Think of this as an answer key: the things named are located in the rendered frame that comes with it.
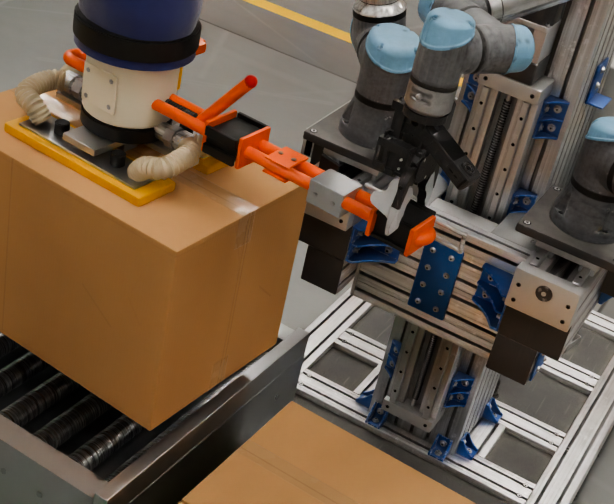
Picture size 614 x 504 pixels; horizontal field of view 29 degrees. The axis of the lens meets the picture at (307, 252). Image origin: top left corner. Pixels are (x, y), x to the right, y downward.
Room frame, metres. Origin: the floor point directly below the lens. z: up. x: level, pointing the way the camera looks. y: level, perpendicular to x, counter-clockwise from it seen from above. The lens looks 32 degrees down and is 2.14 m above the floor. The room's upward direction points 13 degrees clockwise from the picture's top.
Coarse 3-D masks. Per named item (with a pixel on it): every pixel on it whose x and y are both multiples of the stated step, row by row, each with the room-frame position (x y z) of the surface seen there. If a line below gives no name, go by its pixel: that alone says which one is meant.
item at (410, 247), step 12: (408, 204) 1.69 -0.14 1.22; (372, 216) 1.64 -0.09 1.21; (384, 216) 1.64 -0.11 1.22; (408, 216) 1.65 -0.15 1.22; (420, 216) 1.66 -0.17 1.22; (432, 216) 1.67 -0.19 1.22; (372, 228) 1.65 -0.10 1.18; (384, 228) 1.64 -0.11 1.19; (408, 228) 1.62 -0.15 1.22; (420, 228) 1.63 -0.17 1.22; (384, 240) 1.63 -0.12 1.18; (396, 240) 1.63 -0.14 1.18; (408, 240) 1.61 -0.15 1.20; (408, 252) 1.61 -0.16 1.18
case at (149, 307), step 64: (0, 128) 1.91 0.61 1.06; (0, 192) 1.83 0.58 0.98; (64, 192) 1.75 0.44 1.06; (192, 192) 1.83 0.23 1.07; (256, 192) 1.89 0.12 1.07; (0, 256) 1.82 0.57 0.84; (64, 256) 1.75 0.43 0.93; (128, 256) 1.68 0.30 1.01; (192, 256) 1.67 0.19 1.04; (256, 256) 1.85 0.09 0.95; (0, 320) 1.82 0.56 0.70; (64, 320) 1.74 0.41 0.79; (128, 320) 1.67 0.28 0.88; (192, 320) 1.70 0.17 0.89; (256, 320) 1.89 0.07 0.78; (128, 384) 1.66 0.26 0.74; (192, 384) 1.73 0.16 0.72
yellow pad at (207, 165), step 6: (180, 126) 1.99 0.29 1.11; (192, 132) 2.00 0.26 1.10; (204, 162) 1.92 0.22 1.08; (210, 162) 1.93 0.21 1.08; (216, 162) 1.94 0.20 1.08; (222, 162) 1.95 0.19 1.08; (198, 168) 1.92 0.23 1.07; (204, 168) 1.91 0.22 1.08; (210, 168) 1.92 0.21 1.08; (216, 168) 1.93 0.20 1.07
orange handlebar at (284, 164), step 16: (80, 64) 1.97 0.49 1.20; (176, 96) 1.92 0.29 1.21; (160, 112) 1.88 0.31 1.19; (176, 112) 1.86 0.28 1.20; (192, 128) 1.84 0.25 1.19; (272, 144) 1.82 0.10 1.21; (256, 160) 1.77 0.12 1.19; (272, 160) 1.76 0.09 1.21; (288, 160) 1.77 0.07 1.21; (304, 160) 1.78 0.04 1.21; (272, 176) 1.75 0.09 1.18; (288, 176) 1.74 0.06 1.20; (304, 176) 1.73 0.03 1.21; (352, 208) 1.68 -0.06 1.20; (368, 208) 1.67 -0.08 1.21; (416, 240) 1.62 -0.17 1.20; (432, 240) 1.63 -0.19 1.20
